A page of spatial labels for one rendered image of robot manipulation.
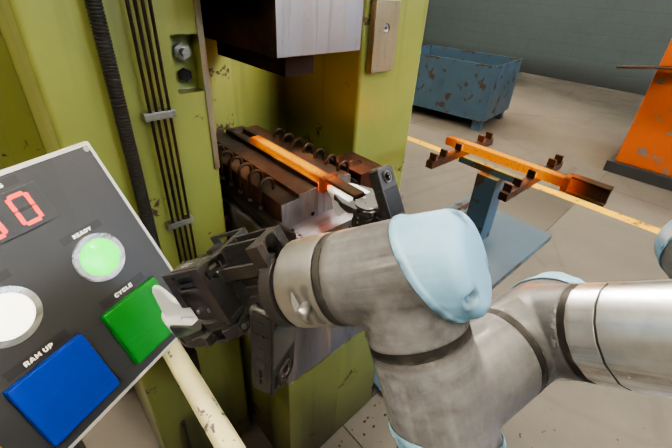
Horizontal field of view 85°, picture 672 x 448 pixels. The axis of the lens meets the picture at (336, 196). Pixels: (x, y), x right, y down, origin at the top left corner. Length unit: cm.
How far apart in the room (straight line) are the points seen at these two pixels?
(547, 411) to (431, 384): 157
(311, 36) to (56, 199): 46
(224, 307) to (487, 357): 22
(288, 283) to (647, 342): 24
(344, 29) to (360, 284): 58
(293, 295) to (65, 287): 29
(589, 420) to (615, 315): 158
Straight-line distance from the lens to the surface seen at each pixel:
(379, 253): 25
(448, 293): 24
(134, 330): 53
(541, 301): 36
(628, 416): 200
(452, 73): 454
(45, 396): 50
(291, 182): 84
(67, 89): 71
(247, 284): 35
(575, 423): 186
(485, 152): 110
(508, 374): 31
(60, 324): 51
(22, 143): 119
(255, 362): 39
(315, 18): 71
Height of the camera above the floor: 139
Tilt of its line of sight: 30 degrees down
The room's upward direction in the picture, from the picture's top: 3 degrees clockwise
